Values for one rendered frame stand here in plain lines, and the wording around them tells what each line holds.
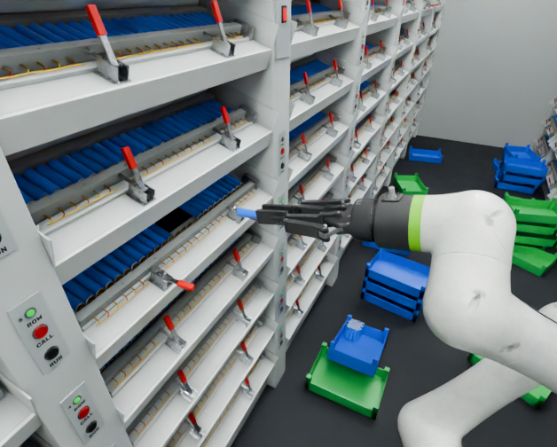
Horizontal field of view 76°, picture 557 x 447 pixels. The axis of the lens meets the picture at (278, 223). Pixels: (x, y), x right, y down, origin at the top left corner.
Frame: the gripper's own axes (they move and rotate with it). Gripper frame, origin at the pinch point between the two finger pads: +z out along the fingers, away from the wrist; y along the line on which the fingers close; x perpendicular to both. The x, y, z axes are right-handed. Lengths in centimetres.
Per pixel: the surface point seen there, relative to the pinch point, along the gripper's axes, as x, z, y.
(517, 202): 91, -55, -197
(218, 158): -10.9, 13.1, -3.1
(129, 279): 3.0, 19.7, 22.4
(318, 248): 61, 32, -78
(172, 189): -10.6, 12.4, 12.0
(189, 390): 42, 25, 18
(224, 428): 80, 35, 6
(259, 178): 2.9, 19.3, -24.8
